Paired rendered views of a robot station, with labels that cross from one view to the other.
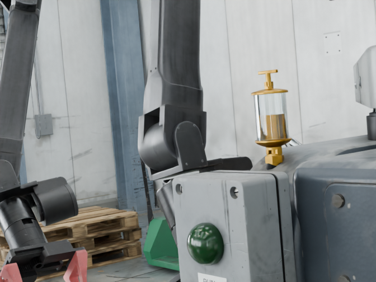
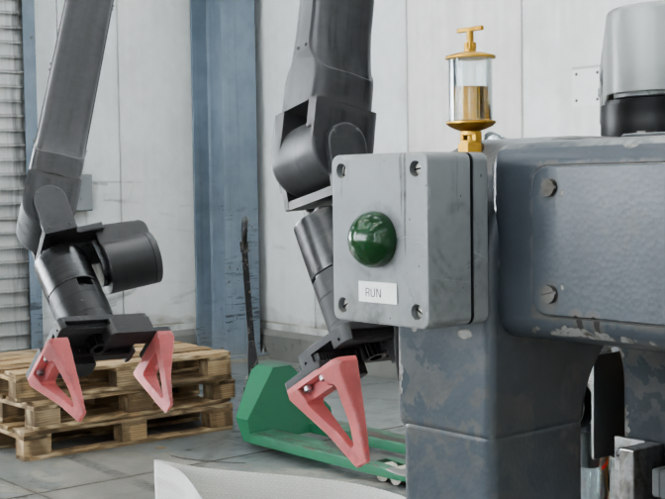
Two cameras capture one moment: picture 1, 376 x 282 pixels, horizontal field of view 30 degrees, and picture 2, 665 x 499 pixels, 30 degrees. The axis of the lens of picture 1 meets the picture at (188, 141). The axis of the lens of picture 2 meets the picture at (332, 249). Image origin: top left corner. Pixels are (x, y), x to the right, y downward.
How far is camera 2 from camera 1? 0.18 m
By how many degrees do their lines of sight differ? 0
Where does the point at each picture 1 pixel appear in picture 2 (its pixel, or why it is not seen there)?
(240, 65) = (425, 114)
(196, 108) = (361, 107)
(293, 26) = (522, 50)
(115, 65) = (208, 100)
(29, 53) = (100, 29)
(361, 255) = (572, 256)
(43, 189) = (112, 237)
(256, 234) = (439, 224)
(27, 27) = not seen: outside the picture
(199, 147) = not seen: hidden behind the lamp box
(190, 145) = not seen: hidden behind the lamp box
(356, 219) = (569, 210)
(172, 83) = (330, 66)
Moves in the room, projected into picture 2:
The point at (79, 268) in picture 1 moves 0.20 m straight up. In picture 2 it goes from (160, 357) to (155, 160)
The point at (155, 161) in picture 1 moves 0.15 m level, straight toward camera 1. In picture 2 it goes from (296, 180) to (303, 179)
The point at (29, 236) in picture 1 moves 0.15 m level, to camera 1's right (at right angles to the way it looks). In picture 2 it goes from (88, 303) to (236, 301)
